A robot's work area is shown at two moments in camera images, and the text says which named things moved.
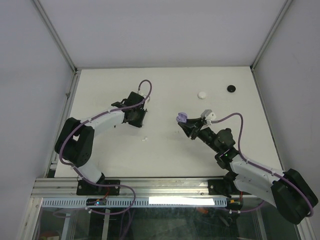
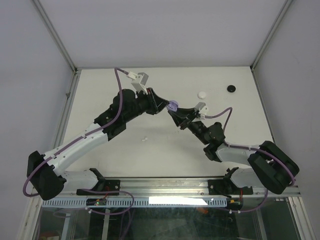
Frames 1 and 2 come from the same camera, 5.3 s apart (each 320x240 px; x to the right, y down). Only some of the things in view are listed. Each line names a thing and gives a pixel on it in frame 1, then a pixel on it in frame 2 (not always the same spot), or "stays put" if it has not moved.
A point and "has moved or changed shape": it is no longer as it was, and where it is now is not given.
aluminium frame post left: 62,47 stays put
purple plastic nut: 181,117 has moved or changed shape
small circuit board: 96,201 stays put
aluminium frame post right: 285,7 stays put
